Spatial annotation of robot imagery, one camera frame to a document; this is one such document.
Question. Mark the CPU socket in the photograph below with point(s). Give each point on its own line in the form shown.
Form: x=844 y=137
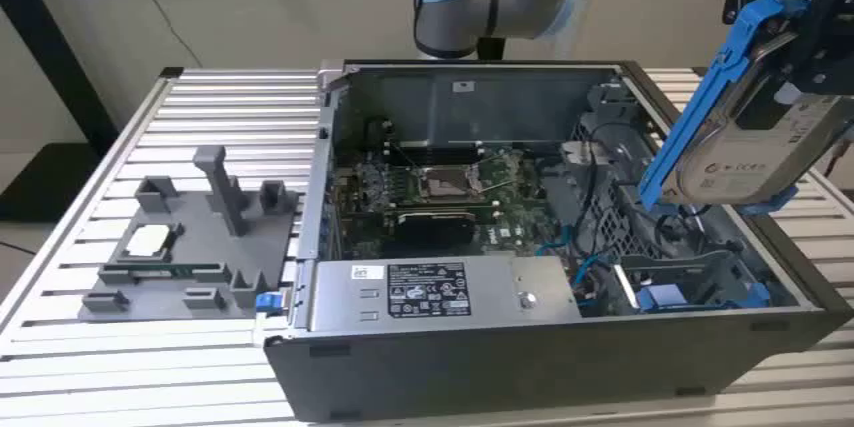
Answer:
x=443 y=182

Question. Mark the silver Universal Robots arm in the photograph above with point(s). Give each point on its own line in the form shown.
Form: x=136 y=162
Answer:
x=461 y=22

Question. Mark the silver CPU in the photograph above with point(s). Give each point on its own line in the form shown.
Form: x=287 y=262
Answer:
x=150 y=239

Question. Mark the green RAM stick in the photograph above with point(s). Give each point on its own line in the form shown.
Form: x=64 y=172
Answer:
x=180 y=272

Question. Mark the grey parts rack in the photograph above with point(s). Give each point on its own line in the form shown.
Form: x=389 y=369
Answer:
x=194 y=227

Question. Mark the black graphics card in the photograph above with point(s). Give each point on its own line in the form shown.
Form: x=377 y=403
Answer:
x=434 y=227

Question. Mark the grey metal disk bay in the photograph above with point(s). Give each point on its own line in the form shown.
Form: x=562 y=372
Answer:
x=601 y=207

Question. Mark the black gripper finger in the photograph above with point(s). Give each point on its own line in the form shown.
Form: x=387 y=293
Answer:
x=824 y=57

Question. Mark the black RAM slot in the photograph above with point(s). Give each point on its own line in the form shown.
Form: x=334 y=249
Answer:
x=434 y=152
x=434 y=145

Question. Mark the thin metal locking lever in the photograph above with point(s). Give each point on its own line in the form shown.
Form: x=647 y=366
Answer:
x=403 y=154

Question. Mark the green motherboard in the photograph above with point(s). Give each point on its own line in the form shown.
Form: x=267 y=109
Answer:
x=514 y=207

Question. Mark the blue case latch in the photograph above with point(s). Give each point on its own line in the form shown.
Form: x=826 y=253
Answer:
x=267 y=303

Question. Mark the black stand with base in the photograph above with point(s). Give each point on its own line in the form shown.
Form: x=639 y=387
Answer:
x=47 y=42

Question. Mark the silver power supply unit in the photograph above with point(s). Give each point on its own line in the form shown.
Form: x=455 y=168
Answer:
x=494 y=292

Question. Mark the silver metal bracket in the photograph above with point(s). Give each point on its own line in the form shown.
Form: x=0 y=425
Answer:
x=583 y=153

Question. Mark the open dark grey PC case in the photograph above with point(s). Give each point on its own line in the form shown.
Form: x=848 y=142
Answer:
x=467 y=372

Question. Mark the hard disk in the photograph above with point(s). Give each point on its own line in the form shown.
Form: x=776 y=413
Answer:
x=734 y=167

